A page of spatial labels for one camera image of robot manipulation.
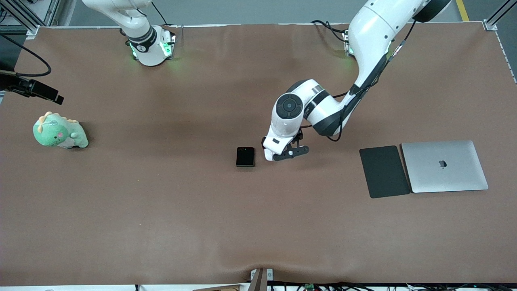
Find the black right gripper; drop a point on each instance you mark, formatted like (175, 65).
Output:
(25, 87)

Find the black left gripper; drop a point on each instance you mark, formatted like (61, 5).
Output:
(299, 136)

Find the black phone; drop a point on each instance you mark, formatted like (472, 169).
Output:
(245, 157)

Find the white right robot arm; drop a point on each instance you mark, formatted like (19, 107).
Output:
(145, 44)

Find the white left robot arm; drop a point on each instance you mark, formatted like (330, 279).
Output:
(371, 32)

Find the black mouse pad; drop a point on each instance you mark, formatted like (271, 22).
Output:
(383, 171)

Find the green dinosaur plush toy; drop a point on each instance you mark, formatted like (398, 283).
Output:
(52, 133)

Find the brown table cover mat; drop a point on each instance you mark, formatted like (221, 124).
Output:
(258, 226)

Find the silver laptop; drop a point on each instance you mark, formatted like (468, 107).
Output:
(444, 165)

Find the aluminium frame post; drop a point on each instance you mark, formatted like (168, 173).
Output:
(494, 18)
(24, 18)

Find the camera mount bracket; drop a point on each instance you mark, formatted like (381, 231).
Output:
(258, 281)

